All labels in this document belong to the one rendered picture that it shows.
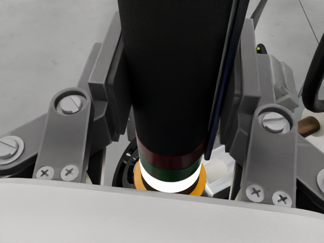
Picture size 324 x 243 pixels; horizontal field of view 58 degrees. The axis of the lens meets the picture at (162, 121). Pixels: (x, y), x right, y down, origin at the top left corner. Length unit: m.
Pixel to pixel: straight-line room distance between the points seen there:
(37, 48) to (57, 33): 0.23
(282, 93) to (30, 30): 2.55
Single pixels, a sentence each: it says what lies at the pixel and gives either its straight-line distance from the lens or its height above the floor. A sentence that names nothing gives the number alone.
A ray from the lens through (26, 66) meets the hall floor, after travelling 2.56.
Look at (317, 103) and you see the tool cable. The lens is 0.22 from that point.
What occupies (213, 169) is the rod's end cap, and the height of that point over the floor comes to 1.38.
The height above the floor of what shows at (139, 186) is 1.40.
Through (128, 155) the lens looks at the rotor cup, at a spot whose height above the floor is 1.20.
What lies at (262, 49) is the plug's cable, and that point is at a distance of 0.70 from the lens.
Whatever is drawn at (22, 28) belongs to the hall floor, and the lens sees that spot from 2.98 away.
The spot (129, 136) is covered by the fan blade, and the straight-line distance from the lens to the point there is 0.72.
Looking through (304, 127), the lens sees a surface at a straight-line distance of 0.25.
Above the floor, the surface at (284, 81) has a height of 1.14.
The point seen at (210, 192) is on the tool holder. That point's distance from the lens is 0.21.
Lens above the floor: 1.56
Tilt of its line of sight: 53 degrees down
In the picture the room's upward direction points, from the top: 1 degrees counter-clockwise
